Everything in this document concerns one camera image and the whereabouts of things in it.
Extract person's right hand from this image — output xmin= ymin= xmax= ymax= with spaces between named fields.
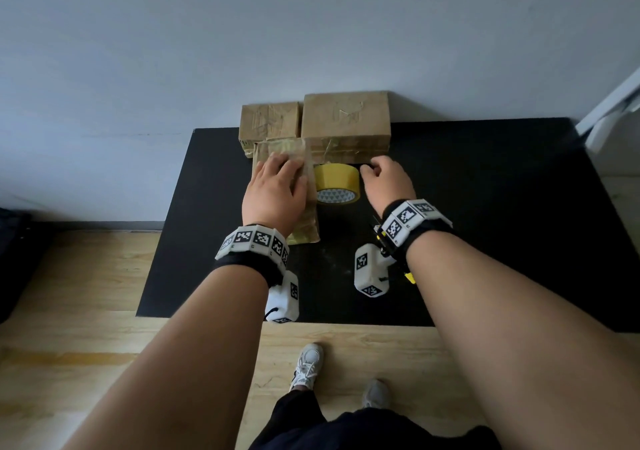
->
xmin=359 ymin=155 xmax=417 ymax=221

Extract person's left hand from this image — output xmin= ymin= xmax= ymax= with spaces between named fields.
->
xmin=241 ymin=152 xmax=309 ymax=238

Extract wide cardboard box torn flap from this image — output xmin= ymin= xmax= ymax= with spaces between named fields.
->
xmin=251 ymin=137 xmax=322 ymax=245

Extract yellow tape roll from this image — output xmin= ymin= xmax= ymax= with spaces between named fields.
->
xmin=313 ymin=162 xmax=361 ymax=206

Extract small cardboard box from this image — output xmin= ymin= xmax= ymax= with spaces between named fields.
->
xmin=237 ymin=102 xmax=303 ymax=160

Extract tall cardboard box square hole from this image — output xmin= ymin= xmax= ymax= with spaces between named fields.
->
xmin=300 ymin=90 xmax=392 ymax=166

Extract black yellow utility knife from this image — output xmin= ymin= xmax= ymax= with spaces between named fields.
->
xmin=369 ymin=217 xmax=417 ymax=285

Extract person's left forearm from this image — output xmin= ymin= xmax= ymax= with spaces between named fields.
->
xmin=62 ymin=264 xmax=269 ymax=450

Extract person's right forearm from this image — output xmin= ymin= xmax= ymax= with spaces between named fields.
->
xmin=405 ymin=229 xmax=640 ymax=450

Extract black marker wristband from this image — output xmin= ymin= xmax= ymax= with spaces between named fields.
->
xmin=213 ymin=224 xmax=291 ymax=288
xmin=377 ymin=198 xmax=455 ymax=261

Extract white left sneaker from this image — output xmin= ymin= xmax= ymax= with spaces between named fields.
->
xmin=289 ymin=342 xmax=325 ymax=392

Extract white sneaker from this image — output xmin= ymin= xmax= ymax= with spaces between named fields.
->
xmin=289 ymin=342 xmax=325 ymax=392
xmin=361 ymin=378 xmax=391 ymax=409

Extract white right sneaker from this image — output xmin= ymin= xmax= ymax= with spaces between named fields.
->
xmin=361 ymin=378 xmax=391 ymax=409

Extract black shorts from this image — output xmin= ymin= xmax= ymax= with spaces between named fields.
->
xmin=248 ymin=389 xmax=503 ymax=450

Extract black bag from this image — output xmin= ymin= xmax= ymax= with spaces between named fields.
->
xmin=0 ymin=207 xmax=39 ymax=325

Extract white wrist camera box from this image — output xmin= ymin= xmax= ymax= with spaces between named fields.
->
xmin=263 ymin=270 xmax=300 ymax=325
xmin=353 ymin=243 xmax=399 ymax=298

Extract white metal shelf frame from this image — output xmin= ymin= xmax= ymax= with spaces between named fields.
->
xmin=575 ymin=67 xmax=640 ymax=154

